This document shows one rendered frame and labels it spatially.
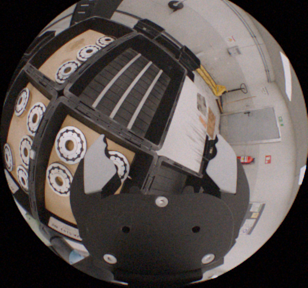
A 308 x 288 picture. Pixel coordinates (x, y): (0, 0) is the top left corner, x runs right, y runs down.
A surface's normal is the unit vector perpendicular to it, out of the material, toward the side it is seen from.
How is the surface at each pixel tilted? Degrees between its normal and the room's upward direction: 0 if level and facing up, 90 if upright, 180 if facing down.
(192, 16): 90
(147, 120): 0
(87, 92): 0
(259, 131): 90
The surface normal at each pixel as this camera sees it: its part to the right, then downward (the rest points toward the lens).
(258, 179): -0.77, -0.41
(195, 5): -0.30, 0.91
